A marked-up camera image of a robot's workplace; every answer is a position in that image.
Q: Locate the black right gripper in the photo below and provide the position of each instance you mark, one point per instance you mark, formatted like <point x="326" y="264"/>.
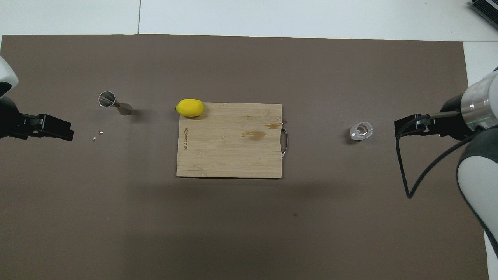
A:
<point x="453" y="124"/>

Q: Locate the bamboo cutting board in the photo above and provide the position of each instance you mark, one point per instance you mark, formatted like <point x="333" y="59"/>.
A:
<point x="229" y="155"/>

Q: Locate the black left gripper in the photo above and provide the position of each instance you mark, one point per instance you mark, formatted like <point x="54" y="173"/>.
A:
<point x="9" y="118"/>

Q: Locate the brown table mat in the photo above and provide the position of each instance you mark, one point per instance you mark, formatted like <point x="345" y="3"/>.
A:
<point x="233" y="233"/>

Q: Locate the steel double jigger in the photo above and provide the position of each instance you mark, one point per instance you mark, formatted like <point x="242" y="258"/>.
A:
<point x="107" y="98"/>

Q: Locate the grey ribbed device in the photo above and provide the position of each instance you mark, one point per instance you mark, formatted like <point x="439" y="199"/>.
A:
<point x="486" y="9"/>

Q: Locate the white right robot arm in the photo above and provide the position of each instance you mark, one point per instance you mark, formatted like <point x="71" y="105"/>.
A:
<point x="478" y="182"/>

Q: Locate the small clear glass cup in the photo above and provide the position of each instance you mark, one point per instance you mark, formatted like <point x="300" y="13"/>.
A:
<point x="362" y="131"/>

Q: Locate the yellow lemon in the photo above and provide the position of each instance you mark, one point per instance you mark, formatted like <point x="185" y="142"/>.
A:
<point x="190" y="108"/>

